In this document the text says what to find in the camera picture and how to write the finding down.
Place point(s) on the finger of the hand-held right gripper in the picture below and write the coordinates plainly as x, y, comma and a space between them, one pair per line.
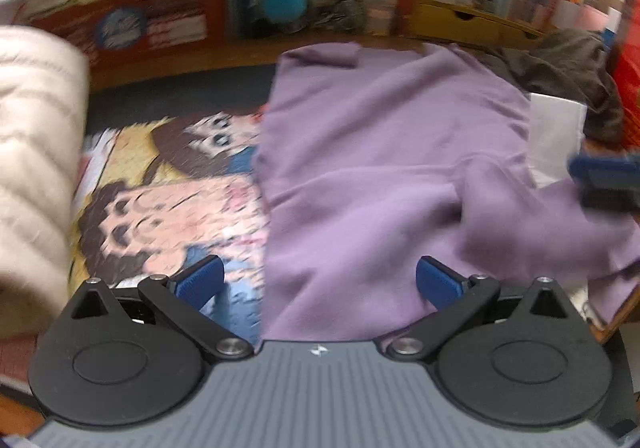
610, 178

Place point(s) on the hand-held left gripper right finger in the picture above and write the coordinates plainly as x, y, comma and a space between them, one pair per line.
440, 280

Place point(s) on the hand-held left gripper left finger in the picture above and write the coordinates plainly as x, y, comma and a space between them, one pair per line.
200, 278

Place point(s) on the brown shirt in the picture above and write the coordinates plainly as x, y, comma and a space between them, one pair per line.
570, 73

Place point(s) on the purple shirt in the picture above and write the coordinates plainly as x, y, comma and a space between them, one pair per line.
375, 153

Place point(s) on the cream quilted jacket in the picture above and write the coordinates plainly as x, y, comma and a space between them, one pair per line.
35, 153

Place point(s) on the white paper sheet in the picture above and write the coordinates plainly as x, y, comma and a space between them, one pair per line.
555, 133

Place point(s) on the cartoon jigsaw puzzle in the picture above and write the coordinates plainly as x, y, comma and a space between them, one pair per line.
150, 208

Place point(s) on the red gift bag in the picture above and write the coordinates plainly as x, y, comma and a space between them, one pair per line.
627, 78

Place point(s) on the pink folder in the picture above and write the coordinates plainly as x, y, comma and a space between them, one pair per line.
580, 15

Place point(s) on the wooden drawer box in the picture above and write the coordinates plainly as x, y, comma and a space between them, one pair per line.
465, 25

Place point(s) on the red plastic crate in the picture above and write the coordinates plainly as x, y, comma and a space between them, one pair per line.
150, 23

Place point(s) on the miniature black bicycle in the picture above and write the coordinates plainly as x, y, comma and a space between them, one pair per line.
340, 13

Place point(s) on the blue round plush ball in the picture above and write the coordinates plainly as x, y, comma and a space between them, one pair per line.
285, 2

